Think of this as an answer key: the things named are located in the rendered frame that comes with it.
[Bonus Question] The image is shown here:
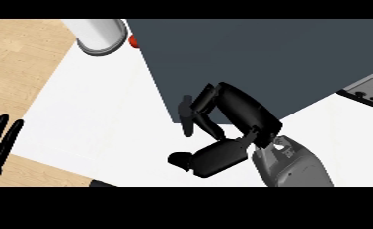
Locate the grey and black appliance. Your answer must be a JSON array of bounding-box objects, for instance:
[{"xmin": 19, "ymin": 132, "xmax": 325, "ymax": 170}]
[{"xmin": 334, "ymin": 74, "xmax": 373, "ymax": 108}]

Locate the white cylindrical container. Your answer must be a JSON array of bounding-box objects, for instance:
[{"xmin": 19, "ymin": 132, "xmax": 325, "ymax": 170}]
[{"xmin": 62, "ymin": 19, "xmax": 129, "ymax": 57}]

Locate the red round object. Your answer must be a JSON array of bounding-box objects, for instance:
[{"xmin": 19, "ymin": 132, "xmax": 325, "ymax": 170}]
[{"xmin": 128, "ymin": 34, "xmax": 141, "ymax": 49}]

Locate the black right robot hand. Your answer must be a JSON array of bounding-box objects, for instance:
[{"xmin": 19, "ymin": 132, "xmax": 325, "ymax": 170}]
[{"xmin": 166, "ymin": 82, "xmax": 284, "ymax": 179}]

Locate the black rounded object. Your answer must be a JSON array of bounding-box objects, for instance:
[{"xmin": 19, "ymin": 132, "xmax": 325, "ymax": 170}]
[{"xmin": 87, "ymin": 179, "xmax": 118, "ymax": 188}]

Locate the dark grey cabinet door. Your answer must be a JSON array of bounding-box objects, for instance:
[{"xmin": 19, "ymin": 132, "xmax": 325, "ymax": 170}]
[{"xmin": 125, "ymin": 19, "xmax": 373, "ymax": 138}]

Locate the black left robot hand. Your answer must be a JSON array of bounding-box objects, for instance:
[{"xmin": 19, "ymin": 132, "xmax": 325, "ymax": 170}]
[{"xmin": 0, "ymin": 114, "xmax": 26, "ymax": 176}]

